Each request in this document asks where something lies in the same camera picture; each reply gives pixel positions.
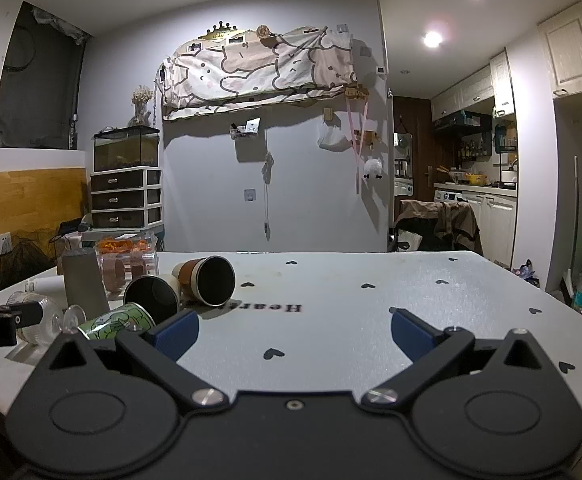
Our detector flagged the printed cloth wall cover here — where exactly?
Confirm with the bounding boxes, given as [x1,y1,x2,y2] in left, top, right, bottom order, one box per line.
[160,25,360,121]

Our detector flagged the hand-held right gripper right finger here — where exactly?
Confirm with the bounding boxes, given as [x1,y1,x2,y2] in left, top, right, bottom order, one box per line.
[362,309,560,415]

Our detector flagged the pink ribbon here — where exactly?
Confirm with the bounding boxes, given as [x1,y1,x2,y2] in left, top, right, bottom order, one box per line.
[346,96,378,195]

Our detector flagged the white upper kitchen cabinets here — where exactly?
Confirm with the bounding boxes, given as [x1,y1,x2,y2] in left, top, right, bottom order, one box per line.
[430,49,518,122]

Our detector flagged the dark wooden door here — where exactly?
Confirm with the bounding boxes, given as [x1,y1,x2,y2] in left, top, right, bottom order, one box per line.
[392,96,434,211]

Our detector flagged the clear plastic box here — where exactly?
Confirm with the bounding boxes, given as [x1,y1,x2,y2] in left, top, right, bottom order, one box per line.
[95,236,160,295]

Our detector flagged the white hanging bag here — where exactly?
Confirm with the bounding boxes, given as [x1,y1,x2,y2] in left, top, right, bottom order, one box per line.
[318,123,353,152]

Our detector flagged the white drawer unit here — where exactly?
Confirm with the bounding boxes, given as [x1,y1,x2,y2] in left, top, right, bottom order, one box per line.
[90,167,165,232]

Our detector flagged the white kitchen cabinets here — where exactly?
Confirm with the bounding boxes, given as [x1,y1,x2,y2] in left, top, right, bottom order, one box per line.
[433,183,520,267]
[430,49,518,122]

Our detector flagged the washing machine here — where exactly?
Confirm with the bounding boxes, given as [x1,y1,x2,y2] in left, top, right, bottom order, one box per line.
[433,189,469,207]

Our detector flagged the small clear glass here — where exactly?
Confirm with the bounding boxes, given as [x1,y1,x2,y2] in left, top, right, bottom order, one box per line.
[63,304,87,334]

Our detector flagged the grey hanging cord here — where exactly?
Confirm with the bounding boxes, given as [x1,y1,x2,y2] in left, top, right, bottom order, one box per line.
[261,151,277,241]

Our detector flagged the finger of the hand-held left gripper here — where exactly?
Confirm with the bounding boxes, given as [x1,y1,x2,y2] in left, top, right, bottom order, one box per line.
[0,301,43,331]

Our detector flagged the glass fish tank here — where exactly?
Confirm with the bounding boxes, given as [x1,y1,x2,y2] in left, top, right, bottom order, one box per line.
[93,126,161,172]

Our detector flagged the brown cup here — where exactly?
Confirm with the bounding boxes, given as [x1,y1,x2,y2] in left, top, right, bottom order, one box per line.
[172,255,236,307]

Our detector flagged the clear glass cup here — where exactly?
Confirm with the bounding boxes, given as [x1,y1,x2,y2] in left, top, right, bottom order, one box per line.
[7,290,65,347]

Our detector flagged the grey cylinder cup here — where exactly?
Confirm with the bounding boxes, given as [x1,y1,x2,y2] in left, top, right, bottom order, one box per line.
[60,248,110,319]

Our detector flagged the white lower kitchen cabinets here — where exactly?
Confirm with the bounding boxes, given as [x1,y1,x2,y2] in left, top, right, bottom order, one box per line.
[433,183,520,267]

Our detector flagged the dark cup with white rim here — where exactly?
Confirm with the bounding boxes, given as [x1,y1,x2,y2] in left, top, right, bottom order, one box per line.
[123,274,181,327]

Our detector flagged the green printed cup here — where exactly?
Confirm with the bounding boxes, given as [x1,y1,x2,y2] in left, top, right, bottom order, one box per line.
[78,302,155,342]

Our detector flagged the golden crown decoration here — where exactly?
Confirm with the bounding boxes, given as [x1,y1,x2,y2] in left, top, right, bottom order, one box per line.
[197,20,238,41]

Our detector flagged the dark window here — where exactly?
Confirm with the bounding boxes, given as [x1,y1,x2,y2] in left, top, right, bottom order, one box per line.
[0,0,93,151]

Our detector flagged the black net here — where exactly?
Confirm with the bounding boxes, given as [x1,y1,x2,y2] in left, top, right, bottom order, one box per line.
[0,239,59,293]

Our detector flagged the chair with brown jacket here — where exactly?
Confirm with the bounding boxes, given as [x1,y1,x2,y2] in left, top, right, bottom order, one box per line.
[392,199,484,256]

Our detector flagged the dried flower vase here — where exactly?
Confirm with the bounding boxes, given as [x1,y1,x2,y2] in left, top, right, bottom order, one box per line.
[128,84,155,128]

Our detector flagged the white pole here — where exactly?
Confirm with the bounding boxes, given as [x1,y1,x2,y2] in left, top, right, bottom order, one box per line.
[564,156,582,291]

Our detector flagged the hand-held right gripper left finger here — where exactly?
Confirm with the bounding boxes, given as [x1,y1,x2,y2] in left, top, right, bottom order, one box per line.
[35,309,232,415]

